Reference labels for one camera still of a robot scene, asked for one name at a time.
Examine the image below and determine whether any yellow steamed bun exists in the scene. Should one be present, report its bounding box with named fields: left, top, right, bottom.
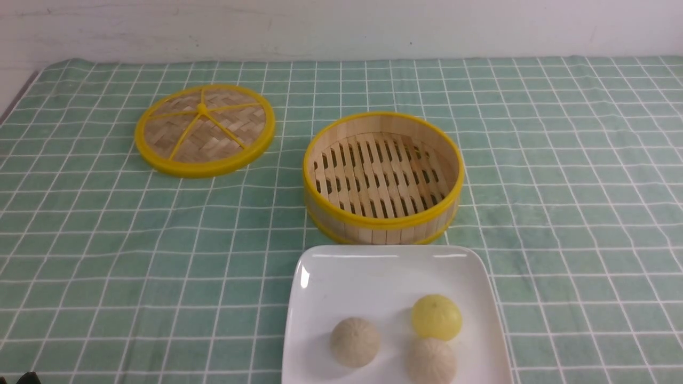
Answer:
left=410, top=294, right=463, bottom=342

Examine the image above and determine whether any white steamed bun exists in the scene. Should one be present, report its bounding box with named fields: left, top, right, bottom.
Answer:
left=406, top=338, right=458, bottom=383

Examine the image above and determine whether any white square plate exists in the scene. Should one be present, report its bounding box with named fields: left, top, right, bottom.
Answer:
left=281, top=245, right=514, bottom=383

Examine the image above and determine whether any beige steamed bun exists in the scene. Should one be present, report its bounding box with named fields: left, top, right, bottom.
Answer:
left=329, top=317, right=381, bottom=369

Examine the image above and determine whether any yellow bamboo steamer basket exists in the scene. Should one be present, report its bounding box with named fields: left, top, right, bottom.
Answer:
left=303, top=111, right=466, bottom=245

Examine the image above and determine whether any yellow bamboo steamer lid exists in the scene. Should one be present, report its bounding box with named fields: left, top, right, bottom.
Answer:
left=134, top=84, right=276, bottom=178

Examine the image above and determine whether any green checkered tablecloth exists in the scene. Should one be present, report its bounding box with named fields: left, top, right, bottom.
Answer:
left=1, top=56, right=682, bottom=383

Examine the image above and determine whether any black object at corner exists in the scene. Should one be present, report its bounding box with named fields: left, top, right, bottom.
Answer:
left=15, top=372, right=41, bottom=384

